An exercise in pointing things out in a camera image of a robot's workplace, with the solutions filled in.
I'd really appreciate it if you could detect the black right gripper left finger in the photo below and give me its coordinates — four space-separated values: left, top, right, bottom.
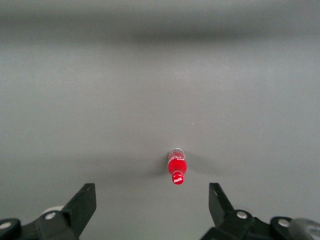
0 182 97 240

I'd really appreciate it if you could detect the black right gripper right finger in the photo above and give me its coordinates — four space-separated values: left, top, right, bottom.
199 182 320 240

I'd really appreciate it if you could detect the red cola bottle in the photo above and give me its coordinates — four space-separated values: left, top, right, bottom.
167 147 188 187

